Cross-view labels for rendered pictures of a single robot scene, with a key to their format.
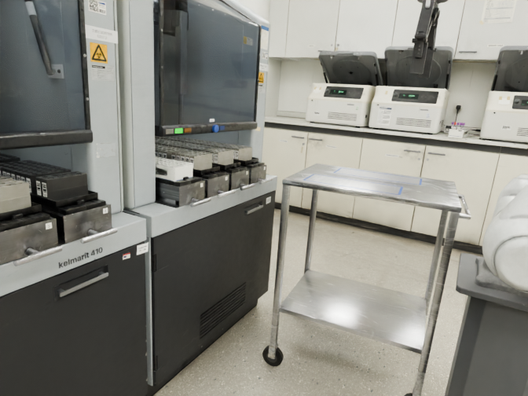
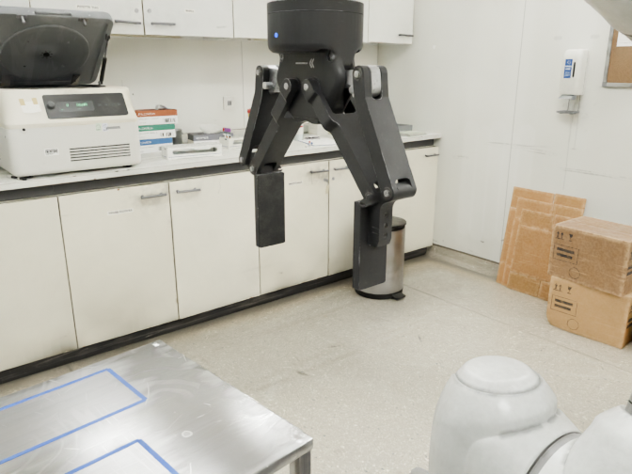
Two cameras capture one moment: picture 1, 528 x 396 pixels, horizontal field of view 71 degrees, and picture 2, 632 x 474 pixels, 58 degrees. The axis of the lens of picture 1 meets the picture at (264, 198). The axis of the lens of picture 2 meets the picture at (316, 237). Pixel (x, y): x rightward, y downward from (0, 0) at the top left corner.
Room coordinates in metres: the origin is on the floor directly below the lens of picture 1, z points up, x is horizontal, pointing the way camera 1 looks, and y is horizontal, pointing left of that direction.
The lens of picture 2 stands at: (0.84, 0.05, 1.35)
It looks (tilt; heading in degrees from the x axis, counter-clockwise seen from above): 17 degrees down; 293
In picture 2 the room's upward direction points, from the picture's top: straight up
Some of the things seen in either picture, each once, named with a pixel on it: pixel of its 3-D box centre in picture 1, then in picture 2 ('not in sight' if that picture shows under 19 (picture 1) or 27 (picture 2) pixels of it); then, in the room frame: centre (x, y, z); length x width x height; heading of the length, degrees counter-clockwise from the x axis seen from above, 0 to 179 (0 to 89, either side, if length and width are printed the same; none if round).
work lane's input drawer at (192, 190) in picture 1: (127, 176); not in sight; (1.40, 0.53, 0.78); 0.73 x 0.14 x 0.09; 62
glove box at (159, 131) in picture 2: not in sight; (150, 130); (2.89, -2.51, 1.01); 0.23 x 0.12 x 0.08; 61
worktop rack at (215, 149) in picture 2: not in sight; (192, 150); (2.56, -2.42, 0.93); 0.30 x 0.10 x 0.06; 54
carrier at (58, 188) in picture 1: (66, 187); not in sight; (0.93, 0.51, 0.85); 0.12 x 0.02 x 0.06; 152
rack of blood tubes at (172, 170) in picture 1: (152, 167); not in sight; (1.33, 0.41, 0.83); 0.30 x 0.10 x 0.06; 61
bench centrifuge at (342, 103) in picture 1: (347, 89); not in sight; (3.68, -0.72, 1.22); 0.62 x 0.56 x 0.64; 150
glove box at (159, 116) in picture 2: not in sight; (153, 114); (2.87, -2.53, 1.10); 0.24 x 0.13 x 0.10; 60
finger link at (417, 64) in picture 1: (418, 58); (370, 243); (0.96, -0.35, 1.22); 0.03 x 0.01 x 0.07; 62
